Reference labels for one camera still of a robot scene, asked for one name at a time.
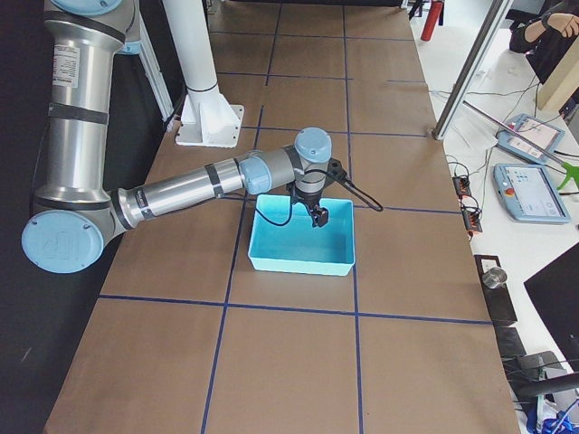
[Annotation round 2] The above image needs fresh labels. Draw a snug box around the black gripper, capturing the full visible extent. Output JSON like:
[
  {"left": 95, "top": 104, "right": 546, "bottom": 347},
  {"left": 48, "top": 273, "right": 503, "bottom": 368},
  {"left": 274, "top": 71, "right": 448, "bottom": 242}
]
[{"left": 288, "top": 183, "right": 329, "bottom": 228}]

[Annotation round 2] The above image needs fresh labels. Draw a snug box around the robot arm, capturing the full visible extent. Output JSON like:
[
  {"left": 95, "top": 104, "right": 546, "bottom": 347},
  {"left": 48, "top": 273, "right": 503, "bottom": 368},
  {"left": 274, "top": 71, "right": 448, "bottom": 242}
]
[{"left": 21, "top": 1, "right": 334, "bottom": 274}]

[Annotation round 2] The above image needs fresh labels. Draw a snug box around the turquoise plastic bin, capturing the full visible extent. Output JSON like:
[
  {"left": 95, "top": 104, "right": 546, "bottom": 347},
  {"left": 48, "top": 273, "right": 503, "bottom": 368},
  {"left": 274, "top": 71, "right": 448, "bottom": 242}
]
[{"left": 248, "top": 194, "right": 356, "bottom": 276}]

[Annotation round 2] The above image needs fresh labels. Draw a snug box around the white pillar stand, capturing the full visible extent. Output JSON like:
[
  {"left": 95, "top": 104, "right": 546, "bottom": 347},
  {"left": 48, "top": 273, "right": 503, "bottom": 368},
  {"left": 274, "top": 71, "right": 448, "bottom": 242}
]
[{"left": 163, "top": 0, "right": 244, "bottom": 148}]

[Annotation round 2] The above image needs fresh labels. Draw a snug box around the orange black connector strip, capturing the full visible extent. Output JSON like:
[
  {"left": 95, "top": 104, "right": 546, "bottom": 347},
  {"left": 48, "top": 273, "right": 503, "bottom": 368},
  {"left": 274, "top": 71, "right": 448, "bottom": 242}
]
[{"left": 452, "top": 175, "right": 482, "bottom": 239}]

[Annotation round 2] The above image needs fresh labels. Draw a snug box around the small metal cup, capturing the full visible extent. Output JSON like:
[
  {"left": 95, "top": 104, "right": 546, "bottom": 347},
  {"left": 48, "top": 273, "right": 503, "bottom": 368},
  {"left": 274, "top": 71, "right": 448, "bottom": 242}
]
[{"left": 481, "top": 267, "right": 508, "bottom": 289}]

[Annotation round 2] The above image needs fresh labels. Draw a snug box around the near teach pendant tablet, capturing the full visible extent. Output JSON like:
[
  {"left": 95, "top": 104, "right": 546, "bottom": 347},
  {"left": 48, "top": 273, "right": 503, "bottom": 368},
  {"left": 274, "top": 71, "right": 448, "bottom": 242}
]
[{"left": 492, "top": 164, "right": 571, "bottom": 224}]

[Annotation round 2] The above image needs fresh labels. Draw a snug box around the teach pendant tablet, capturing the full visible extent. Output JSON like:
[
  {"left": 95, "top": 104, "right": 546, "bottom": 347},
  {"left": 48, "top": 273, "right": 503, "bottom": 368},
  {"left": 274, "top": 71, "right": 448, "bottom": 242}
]
[
  {"left": 497, "top": 114, "right": 565, "bottom": 165},
  {"left": 492, "top": 164, "right": 571, "bottom": 224}
]

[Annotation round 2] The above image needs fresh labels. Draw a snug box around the red cylinder bottle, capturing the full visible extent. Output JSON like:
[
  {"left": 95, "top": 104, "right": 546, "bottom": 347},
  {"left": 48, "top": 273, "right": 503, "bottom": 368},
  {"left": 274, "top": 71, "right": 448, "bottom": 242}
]
[{"left": 421, "top": 0, "right": 444, "bottom": 42}]

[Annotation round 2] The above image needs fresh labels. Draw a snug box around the far teach pendant tablet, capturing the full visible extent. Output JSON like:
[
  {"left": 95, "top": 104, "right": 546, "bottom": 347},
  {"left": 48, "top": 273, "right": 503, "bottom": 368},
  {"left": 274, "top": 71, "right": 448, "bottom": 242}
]
[{"left": 497, "top": 114, "right": 565, "bottom": 165}]

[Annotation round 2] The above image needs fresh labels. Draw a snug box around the black monitor corner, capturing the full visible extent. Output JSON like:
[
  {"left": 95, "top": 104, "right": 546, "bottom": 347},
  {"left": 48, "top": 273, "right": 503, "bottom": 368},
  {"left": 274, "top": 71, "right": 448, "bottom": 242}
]
[{"left": 525, "top": 244, "right": 578, "bottom": 369}]

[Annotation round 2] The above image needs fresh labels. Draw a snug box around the metal reacher grabber stick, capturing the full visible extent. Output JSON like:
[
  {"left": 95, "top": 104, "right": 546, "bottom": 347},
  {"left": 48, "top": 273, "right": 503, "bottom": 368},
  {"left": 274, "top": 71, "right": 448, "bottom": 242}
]
[{"left": 462, "top": 100, "right": 579, "bottom": 190}]

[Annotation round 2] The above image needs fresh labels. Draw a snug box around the person in black clothes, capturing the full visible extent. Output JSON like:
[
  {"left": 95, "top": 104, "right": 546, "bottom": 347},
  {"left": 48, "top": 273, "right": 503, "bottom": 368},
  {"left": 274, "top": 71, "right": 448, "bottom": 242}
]
[{"left": 509, "top": 1, "right": 578, "bottom": 83}]

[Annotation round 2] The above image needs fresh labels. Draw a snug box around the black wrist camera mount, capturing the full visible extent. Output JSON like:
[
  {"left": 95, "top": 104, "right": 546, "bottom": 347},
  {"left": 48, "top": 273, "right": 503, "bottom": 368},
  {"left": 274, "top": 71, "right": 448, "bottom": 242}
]
[{"left": 327, "top": 158, "right": 347, "bottom": 183}]

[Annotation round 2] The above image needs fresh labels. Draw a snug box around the aluminium frame post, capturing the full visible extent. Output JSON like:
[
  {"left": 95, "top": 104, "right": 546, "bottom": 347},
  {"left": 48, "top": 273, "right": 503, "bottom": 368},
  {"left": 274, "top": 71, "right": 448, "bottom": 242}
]
[{"left": 432, "top": 0, "right": 512, "bottom": 141}]

